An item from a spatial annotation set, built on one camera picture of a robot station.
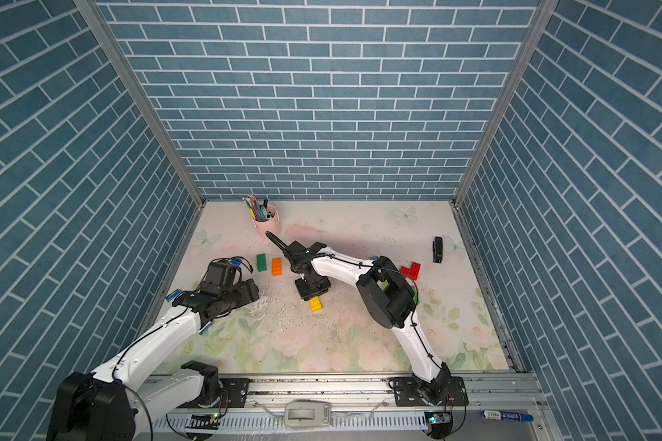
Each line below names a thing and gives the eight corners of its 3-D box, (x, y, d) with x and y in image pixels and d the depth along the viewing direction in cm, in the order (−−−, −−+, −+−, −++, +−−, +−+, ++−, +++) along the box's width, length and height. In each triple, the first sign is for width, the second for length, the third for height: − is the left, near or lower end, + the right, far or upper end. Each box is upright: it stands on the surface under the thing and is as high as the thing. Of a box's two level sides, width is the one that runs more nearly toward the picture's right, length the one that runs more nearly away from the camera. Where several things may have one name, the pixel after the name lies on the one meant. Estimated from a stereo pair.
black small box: (432, 262, 103) (434, 258, 101) (432, 240, 110) (434, 235, 108) (440, 264, 103) (443, 259, 101) (440, 241, 110) (442, 236, 108)
